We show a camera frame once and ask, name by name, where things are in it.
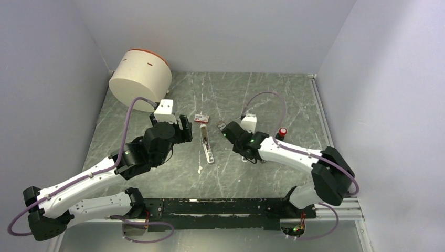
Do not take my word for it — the long white stapler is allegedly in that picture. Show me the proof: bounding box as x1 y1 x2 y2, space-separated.
199 124 215 164

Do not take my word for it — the red white staple box sleeve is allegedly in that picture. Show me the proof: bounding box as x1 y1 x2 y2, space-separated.
194 114 209 124

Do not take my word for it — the cardboard tray with staples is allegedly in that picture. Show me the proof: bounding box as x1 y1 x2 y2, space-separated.
217 121 226 132

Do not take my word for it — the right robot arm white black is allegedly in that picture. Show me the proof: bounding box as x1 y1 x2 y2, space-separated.
222 122 355 217

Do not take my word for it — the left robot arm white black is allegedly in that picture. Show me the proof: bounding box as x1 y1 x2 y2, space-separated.
23 113 193 241

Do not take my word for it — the red black stamp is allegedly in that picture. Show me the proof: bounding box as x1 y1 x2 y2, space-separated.
275 127 288 141

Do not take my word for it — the cream cylindrical drum orange rim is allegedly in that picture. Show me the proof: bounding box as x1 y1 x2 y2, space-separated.
109 49 172 106

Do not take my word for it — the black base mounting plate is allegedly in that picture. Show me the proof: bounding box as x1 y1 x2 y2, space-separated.
123 198 316 231

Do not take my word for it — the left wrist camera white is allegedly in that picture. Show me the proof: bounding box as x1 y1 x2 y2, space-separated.
153 99 177 124

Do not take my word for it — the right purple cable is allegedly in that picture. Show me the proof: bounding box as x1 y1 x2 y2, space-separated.
241 91 360 242

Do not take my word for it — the purple cable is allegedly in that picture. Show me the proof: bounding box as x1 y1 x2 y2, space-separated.
7 97 175 244
241 91 360 242

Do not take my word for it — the aluminium rail frame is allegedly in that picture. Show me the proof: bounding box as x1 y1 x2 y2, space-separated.
47 73 374 252

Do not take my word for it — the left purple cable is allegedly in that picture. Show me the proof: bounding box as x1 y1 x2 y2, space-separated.
7 97 175 244

